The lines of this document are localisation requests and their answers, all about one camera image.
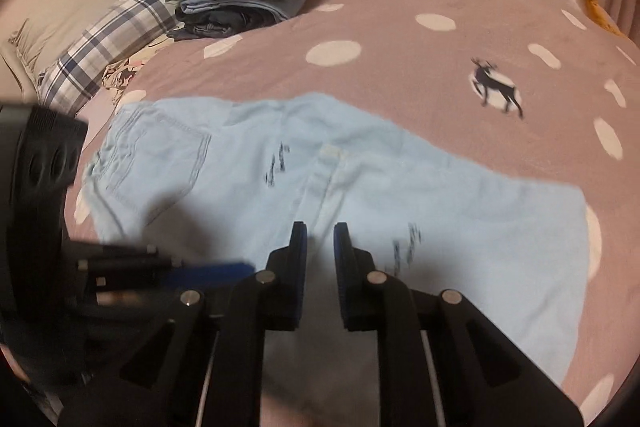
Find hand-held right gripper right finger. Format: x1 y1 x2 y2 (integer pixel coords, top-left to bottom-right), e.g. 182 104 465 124
333 222 585 427

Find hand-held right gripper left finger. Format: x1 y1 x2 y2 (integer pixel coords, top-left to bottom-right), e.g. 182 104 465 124
56 221 309 427

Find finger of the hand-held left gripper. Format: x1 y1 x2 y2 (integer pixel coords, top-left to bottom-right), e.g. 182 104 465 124
66 240 159 260
76 258 257 291

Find light blue strawberry pants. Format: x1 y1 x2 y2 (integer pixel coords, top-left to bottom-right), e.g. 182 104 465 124
79 92 602 390

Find cartoon print cloth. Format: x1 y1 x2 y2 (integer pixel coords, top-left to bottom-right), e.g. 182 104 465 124
101 51 167 98

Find plaid pillow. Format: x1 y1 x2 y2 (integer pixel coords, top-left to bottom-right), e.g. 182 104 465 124
37 0 202 116

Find large beige pillow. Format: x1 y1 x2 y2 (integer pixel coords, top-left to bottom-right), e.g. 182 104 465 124
0 0 157 94

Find pink polka dot blanket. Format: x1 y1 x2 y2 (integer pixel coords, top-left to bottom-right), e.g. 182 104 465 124
65 0 640 427

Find folded dark jeans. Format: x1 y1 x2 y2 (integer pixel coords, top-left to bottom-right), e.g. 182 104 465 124
169 6 282 41

